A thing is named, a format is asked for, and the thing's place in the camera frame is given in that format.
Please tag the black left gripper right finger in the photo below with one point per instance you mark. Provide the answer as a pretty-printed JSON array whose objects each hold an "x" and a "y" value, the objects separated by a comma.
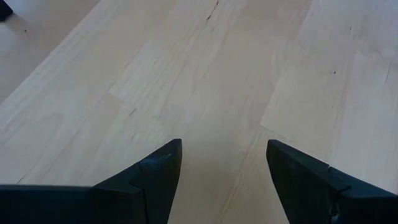
[{"x": 304, "y": 186}]

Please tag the wooden shelf black metal frame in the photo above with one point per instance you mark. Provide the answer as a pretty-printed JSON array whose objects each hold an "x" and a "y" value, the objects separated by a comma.
[{"x": 4, "y": 9}]

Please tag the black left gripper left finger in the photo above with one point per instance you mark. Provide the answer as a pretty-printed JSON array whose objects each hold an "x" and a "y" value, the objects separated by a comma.
[{"x": 155, "y": 186}]

